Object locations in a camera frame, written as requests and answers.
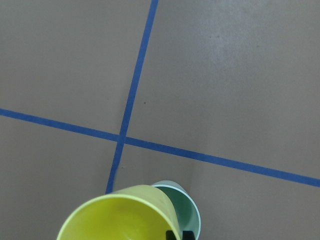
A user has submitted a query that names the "brown paper table cover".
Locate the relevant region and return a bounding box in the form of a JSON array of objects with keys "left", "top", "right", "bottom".
[{"left": 0, "top": 0, "right": 320, "bottom": 240}]

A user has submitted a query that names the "yellow plastic cup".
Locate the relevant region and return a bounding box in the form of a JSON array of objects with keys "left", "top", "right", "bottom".
[{"left": 57, "top": 185, "right": 182, "bottom": 240}]

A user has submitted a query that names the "light green plastic cup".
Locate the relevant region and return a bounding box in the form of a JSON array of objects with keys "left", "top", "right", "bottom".
[{"left": 152, "top": 180, "right": 201, "bottom": 240}]

